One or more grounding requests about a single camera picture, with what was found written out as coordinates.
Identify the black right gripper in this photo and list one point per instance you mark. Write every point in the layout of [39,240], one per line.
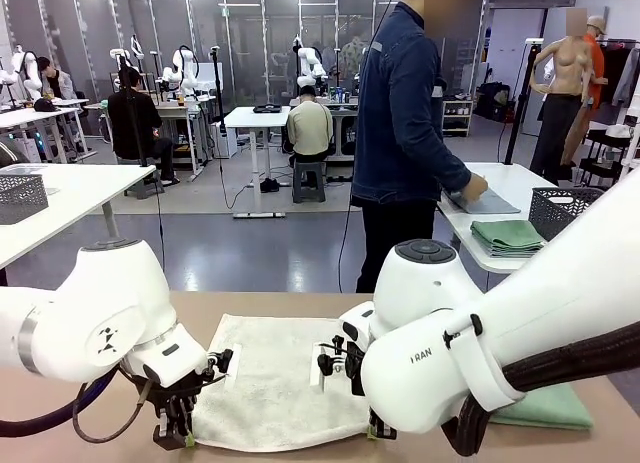
[355,368]

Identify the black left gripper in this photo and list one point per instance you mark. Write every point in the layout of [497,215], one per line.
[175,395]

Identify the white terry towel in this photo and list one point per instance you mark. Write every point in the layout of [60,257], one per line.
[275,383]

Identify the green terry towel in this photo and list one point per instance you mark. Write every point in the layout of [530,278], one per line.
[505,233]
[550,408]

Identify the grey plastic lattice basket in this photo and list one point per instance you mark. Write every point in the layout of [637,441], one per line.
[550,213]
[22,198]

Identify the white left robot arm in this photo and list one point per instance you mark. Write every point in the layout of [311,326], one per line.
[100,293]

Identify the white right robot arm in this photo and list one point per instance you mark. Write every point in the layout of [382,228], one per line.
[500,333]

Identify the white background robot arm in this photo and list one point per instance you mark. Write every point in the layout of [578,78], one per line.
[31,73]
[182,68]
[120,53]
[307,63]

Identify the person's right hand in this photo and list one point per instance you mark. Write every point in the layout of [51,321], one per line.
[475,188]

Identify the white height-adjustable table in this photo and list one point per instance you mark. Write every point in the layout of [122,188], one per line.
[75,193]
[460,223]

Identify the grey plastic stool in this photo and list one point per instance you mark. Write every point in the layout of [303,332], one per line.
[309,183]

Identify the black shoe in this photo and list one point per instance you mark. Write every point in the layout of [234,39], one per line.
[270,185]

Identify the white computer tower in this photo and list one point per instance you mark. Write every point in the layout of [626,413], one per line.
[227,143]

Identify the grey metal workbench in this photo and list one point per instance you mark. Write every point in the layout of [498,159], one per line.
[190,133]

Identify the clear plastic box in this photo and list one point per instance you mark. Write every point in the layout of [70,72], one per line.
[20,169]

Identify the seated person in black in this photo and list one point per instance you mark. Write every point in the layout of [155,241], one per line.
[132,123]

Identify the seated person in beige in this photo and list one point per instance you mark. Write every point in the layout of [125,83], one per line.
[307,128]

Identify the small white desk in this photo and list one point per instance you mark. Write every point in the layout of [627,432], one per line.
[250,118]

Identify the dark grey rounded object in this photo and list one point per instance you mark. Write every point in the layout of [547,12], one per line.
[6,155]

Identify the person in denim jacket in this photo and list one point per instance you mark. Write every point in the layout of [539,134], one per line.
[400,108]

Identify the wooden shoe shelf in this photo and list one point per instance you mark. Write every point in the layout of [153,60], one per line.
[457,115]

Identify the flat black case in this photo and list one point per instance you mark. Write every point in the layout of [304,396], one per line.
[272,109]

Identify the black pole stand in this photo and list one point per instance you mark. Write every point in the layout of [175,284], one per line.
[218,93]

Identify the long white desk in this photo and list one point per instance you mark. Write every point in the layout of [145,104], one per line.
[30,117]

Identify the black cap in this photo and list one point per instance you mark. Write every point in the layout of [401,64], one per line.
[45,105]

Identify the black bag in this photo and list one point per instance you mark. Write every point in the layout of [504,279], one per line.
[492,100]

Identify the black stand with white head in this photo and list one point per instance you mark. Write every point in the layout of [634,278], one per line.
[520,98]

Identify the seated person in grey hoodie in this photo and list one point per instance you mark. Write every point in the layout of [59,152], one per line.
[60,85]

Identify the bare mannequin with dark trousers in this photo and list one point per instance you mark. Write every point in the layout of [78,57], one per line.
[565,63]

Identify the clothes rack with dark garments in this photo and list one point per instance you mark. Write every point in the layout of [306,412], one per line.
[612,73]

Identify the mannequin in orange shirt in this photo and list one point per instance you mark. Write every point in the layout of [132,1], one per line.
[595,58]

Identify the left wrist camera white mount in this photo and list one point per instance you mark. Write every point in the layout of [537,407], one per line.
[222,360]

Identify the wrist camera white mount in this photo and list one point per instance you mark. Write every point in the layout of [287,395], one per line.
[330,358]
[222,360]

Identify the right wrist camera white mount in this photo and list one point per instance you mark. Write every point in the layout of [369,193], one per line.
[330,358]

